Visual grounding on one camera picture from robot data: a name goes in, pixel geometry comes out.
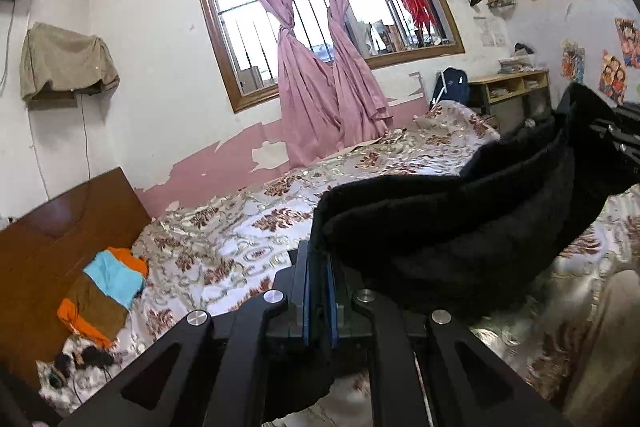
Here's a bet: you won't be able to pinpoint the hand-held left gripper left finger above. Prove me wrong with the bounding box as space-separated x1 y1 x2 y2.
57 239 328 427

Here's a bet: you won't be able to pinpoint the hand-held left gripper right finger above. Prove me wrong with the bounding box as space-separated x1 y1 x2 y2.
325 253 566 427

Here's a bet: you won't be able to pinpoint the black jacket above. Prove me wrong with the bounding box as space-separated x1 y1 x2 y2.
260 82 623 423

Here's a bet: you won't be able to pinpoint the floral bedspread bed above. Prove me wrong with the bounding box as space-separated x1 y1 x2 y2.
37 99 640 427

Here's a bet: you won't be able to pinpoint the wooden desk shelf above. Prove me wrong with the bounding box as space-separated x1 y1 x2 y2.
467 68 553 138

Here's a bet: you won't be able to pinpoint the stack of papers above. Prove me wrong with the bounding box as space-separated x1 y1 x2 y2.
497 54 536 75

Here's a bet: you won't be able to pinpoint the dark blue backpack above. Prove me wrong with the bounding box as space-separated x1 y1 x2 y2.
431 67 471 108

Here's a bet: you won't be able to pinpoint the person's beige clothing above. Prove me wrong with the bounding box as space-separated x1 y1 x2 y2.
565 269 640 427

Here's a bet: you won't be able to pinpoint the orange blue brown cloth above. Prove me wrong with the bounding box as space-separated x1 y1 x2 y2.
56 247 150 350

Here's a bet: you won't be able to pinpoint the pink curtain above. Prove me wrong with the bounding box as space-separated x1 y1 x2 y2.
297 0 393 148
185 0 351 170

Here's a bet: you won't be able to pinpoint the red hanging garment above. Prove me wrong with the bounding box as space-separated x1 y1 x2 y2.
395 0 441 38

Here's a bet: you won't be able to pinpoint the wooden headboard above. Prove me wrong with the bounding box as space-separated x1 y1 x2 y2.
0 167 153 388

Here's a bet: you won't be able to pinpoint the wooden framed barred window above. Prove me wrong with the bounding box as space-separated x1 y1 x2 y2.
181 0 466 114

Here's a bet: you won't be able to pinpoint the beige cloth cover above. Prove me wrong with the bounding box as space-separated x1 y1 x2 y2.
20 22 121 102

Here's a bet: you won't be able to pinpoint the cartoon wall poster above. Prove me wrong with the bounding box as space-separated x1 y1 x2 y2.
560 39 586 82
614 18 640 68
597 49 628 105

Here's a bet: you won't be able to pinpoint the white wall calendar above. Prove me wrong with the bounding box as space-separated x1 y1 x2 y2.
474 17 508 48

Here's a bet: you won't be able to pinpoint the black headphones with cables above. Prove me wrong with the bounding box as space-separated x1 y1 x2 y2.
50 344 116 390

